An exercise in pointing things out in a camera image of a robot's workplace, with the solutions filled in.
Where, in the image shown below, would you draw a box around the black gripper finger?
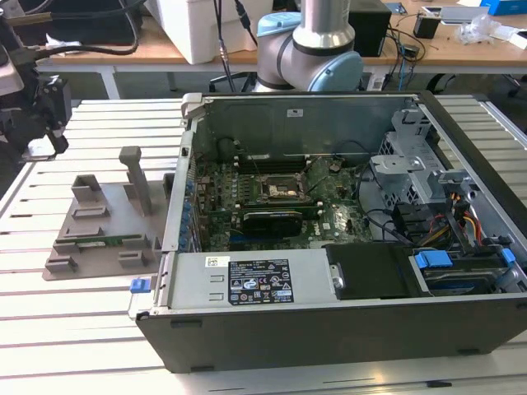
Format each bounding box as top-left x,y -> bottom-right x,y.
44,129 -> 70,155

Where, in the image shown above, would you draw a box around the silver square CPU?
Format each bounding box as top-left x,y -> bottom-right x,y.
23,139 -> 57,160

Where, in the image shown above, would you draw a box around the metal socket cover frame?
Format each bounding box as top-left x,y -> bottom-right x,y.
302,156 -> 334,202

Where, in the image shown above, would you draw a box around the black CPU socket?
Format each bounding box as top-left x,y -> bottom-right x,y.
257,172 -> 312,202

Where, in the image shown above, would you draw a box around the crumpled white paper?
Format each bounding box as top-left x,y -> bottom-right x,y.
44,32 -> 83,49

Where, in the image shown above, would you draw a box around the black computer tower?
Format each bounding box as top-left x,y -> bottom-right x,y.
18,0 -> 144,47

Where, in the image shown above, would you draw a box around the wooden desk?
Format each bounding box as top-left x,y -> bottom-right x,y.
47,0 -> 527,102

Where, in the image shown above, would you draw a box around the green RAM stick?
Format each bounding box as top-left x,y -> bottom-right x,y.
77,233 -> 143,249

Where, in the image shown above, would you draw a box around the grey parts rack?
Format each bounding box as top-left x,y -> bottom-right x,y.
43,146 -> 179,283

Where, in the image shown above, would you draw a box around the white plastic box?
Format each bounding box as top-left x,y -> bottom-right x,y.
143,0 -> 275,66

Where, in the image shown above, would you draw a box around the grey labelled power supply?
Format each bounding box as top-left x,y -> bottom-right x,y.
166,248 -> 346,310

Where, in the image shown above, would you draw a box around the black graphics card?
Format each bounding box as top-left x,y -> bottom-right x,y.
240,209 -> 304,240

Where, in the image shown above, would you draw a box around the green motherboard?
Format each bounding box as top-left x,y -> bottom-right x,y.
193,158 -> 374,253

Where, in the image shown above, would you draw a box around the black open PC case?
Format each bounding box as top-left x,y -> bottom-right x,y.
127,89 -> 527,375

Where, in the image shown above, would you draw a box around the black cube box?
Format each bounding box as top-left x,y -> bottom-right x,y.
348,8 -> 393,58

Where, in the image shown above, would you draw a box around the black plastic shroud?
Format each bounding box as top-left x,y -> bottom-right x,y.
323,242 -> 419,301

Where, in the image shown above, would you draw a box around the grey metal drive cage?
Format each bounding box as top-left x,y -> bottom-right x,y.
368,107 -> 489,215

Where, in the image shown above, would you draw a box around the hard disk in blue carrier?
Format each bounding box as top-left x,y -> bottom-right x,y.
411,251 -> 501,296

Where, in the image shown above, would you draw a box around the white flat device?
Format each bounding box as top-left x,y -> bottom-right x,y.
419,3 -> 492,26

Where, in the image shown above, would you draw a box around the crumpled clear plastic bag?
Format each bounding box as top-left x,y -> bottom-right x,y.
455,14 -> 502,45

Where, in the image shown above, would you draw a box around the blue cardboard box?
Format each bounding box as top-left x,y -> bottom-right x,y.
479,0 -> 527,16

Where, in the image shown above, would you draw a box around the small white box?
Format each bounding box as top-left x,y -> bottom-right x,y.
492,24 -> 527,50

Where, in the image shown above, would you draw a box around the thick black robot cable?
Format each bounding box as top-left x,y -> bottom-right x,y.
24,0 -> 143,61

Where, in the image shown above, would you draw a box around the black wire loop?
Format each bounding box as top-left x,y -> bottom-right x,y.
354,139 -> 399,244

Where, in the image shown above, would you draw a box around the yellow red power wires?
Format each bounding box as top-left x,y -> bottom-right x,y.
427,191 -> 483,248

